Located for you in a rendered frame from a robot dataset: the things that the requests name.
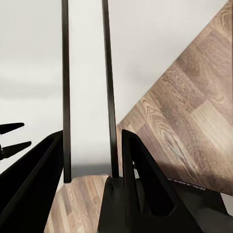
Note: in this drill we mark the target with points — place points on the hardback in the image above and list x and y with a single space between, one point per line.
89 121

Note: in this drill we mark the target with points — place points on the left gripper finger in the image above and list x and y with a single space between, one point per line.
10 127
9 151

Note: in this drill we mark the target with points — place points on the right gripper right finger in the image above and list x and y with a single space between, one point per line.
169 213

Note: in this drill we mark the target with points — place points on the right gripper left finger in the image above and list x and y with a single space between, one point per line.
28 187

